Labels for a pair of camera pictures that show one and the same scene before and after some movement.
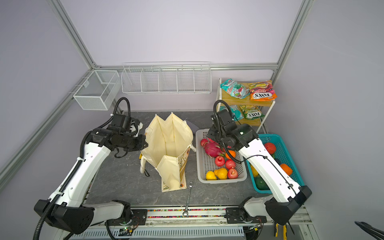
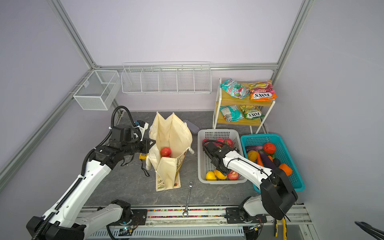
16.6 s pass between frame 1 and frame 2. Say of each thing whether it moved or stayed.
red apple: moved
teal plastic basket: stayed
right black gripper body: moved
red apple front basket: stayed
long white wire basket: stayed
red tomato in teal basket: stayed
